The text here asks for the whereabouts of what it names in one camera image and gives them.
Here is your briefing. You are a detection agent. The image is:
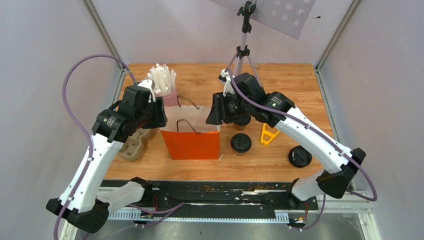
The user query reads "bundle of white straws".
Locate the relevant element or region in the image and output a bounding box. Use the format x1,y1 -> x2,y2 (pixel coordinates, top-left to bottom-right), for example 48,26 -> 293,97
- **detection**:
147,63 -> 177,96

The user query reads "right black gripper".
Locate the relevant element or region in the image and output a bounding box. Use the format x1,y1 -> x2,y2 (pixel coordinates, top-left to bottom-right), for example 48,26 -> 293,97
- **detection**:
206,91 -> 252,126

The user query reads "orange paper bag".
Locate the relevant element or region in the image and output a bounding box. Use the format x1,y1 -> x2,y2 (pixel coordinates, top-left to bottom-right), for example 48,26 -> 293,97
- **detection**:
159,95 -> 222,160

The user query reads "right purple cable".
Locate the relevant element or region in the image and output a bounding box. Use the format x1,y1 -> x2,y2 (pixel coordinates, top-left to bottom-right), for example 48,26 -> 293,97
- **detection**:
225,67 -> 379,202

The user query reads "pink translucent straw holder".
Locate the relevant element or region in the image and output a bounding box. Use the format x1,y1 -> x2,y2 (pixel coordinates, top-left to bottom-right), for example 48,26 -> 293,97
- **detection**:
162,88 -> 178,107

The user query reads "yellow triangular plastic bracket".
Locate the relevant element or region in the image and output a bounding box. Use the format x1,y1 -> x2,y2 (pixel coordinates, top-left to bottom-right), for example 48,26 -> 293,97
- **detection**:
260,123 -> 280,146

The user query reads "black plastic cup lid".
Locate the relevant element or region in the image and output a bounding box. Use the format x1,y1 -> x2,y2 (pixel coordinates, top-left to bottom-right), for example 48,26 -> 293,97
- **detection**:
230,133 -> 252,148

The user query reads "silver camera tripod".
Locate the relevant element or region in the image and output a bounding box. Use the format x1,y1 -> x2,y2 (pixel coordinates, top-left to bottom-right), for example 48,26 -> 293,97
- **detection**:
227,0 -> 262,86

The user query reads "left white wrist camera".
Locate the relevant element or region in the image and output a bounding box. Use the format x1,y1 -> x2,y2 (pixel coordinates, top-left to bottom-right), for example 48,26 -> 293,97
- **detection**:
137,78 -> 156,103

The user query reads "grey perforated panel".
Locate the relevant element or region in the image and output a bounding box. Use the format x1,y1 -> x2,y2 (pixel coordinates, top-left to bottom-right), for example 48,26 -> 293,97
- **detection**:
214,0 -> 316,39

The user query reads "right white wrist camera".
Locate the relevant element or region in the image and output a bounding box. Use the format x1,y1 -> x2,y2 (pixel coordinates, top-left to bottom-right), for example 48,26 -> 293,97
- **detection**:
218,69 -> 236,97

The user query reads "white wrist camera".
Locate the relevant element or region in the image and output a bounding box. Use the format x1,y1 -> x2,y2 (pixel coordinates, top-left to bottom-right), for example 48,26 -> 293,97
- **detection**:
218,69 -> 236,97
137,78 -> 156,103

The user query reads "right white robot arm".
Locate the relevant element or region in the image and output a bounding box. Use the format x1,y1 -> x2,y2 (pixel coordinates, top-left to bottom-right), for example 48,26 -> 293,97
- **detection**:
205,70 -> 366,209

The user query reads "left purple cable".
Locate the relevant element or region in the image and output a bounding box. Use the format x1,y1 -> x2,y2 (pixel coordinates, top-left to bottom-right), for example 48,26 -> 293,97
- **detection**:
52,54 -> 138,240

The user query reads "grey pulp cup carrier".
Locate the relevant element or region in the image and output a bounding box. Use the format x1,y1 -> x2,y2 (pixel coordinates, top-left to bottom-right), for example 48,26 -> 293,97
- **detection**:
117,128 -> 151,161

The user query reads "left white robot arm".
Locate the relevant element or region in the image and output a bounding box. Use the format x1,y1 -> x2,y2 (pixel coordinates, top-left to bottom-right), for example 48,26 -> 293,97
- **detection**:
46,83 -> 167,234

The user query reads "purple cable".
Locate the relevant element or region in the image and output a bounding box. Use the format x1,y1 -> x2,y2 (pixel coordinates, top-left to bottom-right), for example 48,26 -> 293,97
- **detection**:
52,54 -> 138,240
225,67 -> 379,202

